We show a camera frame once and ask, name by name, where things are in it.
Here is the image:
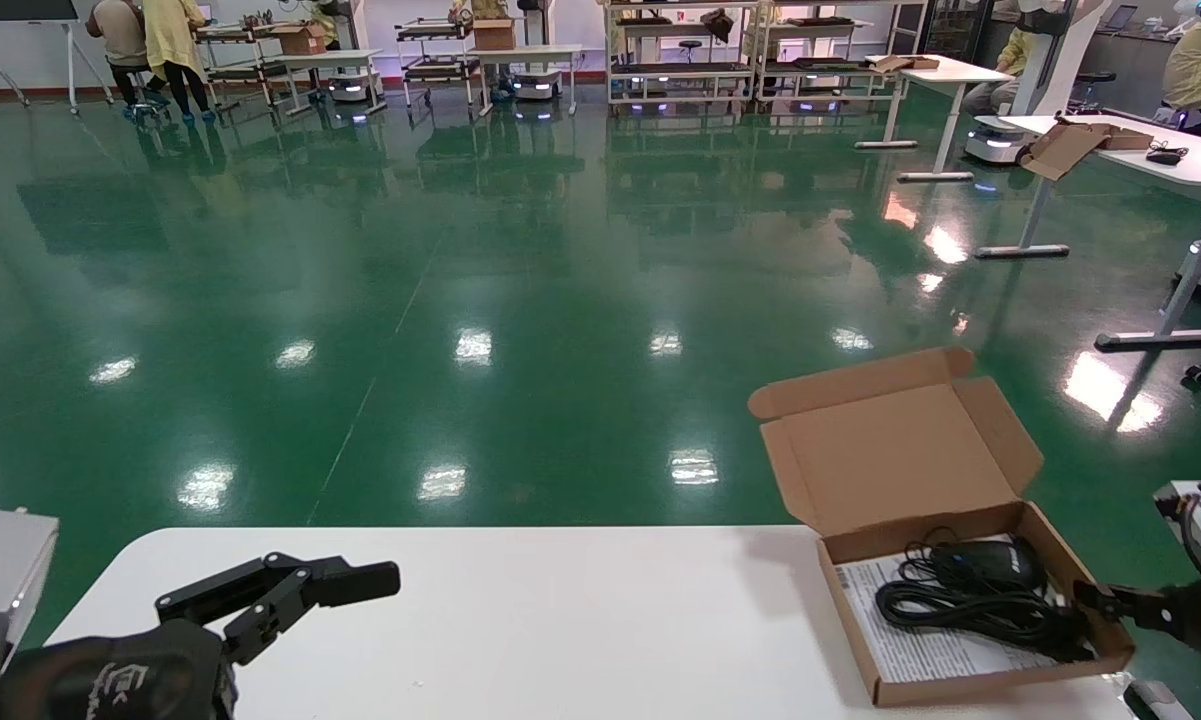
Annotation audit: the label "black coiled power cable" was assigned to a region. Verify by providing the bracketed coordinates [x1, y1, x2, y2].
[875, 580, 1096, 663]

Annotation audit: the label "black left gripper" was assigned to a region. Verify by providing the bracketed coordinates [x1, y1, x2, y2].
[0, 553, 402, 720]

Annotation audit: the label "metal cart rack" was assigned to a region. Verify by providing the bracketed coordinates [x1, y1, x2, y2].
[397, 15, 483, 113]
[195, 12, 296, 113]

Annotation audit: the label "white humanoid robot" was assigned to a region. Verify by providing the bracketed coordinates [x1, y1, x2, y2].
[965, 0, 1106, 166]

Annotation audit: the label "dark grey desk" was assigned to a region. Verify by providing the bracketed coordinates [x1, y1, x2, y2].
[1090, 25, 1183, 119]

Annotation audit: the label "brown cardboard storage box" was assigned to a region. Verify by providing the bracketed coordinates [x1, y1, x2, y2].
[748, 347, 1138, 708]

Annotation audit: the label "black computer mouse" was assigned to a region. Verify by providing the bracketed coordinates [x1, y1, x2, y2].
[935, 538, 1046, 591]

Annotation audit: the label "white printed manual sheet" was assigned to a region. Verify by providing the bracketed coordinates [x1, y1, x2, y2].
[835, 555, 1061, 684]

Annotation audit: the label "person in brown top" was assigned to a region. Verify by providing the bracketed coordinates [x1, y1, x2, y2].
[87, 0, 151, 106]

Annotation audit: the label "open cardboard box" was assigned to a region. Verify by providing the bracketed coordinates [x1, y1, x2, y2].
[1020, 120, 1156, 182]

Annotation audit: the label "seated person in yellow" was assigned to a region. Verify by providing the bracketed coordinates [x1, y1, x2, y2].
[965, 28, 1036, 113]

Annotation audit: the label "white shelf rack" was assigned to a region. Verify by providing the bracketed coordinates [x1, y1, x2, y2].
[605, 0, 761, 109]
[755, 0, 931, 103]

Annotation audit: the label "black board on stand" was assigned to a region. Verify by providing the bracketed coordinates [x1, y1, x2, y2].
[0, 0, 116, 119]

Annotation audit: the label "person yellow coat with headset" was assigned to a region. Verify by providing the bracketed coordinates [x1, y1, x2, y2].
[1160, 0, 1201, 139]

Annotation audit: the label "person yellow coat dark trousers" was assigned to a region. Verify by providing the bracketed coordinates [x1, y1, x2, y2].
[143, 0, 216, 123]

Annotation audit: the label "black office chair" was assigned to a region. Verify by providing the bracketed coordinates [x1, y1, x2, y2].
[1065, 70, 1118, 116]

